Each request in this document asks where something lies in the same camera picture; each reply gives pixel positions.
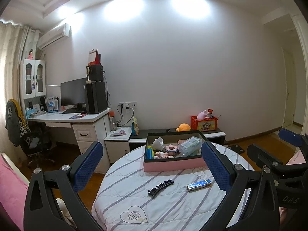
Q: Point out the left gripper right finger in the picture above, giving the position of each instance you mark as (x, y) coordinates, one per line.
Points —
(261, 211)

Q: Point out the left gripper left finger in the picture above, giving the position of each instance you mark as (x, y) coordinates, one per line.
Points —
(41, 210)

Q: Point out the blue toothpaste box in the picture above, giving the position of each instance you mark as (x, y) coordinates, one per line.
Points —
(199, 185)

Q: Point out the clear cotton swab box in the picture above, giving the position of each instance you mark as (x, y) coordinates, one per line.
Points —
(190, 146)

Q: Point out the pink lid jar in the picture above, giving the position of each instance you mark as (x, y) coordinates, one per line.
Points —
(181, 141)

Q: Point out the pink doll figure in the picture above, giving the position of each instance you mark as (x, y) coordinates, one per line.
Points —
(162, 155)

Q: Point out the white paper roll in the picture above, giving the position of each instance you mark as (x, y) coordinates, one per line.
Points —
(158, 144)

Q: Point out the yellow long box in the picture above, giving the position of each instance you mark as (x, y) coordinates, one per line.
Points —
(149, 153)

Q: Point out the pink bed cover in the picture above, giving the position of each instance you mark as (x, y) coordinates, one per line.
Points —
(13, 193)

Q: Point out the black office chair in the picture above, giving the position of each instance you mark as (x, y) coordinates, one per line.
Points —
(36, 145)

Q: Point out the black bathroom scale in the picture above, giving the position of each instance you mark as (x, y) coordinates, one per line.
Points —
(236, 148)

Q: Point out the white striped quilt cover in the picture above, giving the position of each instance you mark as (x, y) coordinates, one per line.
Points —
(122, 202)

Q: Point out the white computer desk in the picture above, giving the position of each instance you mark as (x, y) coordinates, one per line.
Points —
(83, 131)

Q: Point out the white bedside table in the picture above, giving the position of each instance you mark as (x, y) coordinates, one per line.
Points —
(118, 146)

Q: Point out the red toy box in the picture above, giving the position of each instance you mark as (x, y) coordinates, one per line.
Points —
(208, 124)

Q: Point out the orange cap water bottle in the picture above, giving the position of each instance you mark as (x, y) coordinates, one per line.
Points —
(113, 120)

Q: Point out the yellow snack bag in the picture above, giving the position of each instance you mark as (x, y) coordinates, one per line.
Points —
(134, 127)

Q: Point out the pink plush toy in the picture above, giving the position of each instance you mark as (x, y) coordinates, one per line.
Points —
(202, 115)

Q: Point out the black computer monitor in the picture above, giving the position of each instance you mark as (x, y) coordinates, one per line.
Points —
(73, 94)

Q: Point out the black computer tower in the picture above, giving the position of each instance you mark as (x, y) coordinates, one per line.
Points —
(96, 101)

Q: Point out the pink black storage box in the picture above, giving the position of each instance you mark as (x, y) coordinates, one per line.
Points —
(179, 162)

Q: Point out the orange octopus plush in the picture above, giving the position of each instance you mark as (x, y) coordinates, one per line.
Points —
(183, 127)

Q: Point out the white glass door cabinet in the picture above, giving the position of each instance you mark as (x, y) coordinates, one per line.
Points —
(32, 78)

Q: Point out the black speaker box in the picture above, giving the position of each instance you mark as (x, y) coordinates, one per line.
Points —
(95, 73)

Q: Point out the white air conditioner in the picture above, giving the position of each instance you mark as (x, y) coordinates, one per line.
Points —
(53, 36)

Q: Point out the white wall power strip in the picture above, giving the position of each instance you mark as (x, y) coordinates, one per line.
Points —
(130, 105)

